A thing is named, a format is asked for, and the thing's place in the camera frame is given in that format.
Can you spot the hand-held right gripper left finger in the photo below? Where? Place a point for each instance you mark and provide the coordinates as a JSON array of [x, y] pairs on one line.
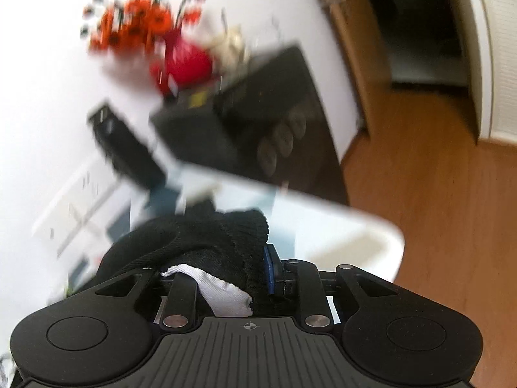
[[181, 291]]

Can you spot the beige figurine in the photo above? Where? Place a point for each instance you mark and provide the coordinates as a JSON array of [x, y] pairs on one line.
[[230, 46]]

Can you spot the red vase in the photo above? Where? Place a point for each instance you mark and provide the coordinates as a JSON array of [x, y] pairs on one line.
[[190, 62]]

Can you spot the white table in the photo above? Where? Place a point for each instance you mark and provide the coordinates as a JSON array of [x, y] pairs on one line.
[[343, 234]]

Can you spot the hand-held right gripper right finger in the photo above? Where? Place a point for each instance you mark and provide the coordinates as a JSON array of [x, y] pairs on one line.
[[270, 268]]

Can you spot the black garment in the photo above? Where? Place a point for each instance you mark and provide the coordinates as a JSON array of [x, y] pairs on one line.
[[181, 234]]

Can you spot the black box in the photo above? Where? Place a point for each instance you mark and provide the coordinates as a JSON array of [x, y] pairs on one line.
[[242, 113]]

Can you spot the white door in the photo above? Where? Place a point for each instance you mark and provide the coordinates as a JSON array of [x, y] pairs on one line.
[[488, 48]]

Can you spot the white wall outlet panel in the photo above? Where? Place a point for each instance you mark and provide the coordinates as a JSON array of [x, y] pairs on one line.
[[76, 210]]

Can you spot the patterned tablecloth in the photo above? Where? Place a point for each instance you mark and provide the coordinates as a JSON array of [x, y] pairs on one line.
[[163, 202]]

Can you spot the orange artificial flowers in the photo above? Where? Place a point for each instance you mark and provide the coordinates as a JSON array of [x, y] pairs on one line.
[[137, 24]]

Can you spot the black device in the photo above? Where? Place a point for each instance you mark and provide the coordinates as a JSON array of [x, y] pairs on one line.
[[125, 145]]

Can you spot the white cloth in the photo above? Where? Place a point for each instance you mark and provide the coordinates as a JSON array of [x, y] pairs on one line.
[[222, 291]]

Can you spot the wooden door frame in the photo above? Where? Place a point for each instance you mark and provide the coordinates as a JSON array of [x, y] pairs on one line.
[[347, 48]]

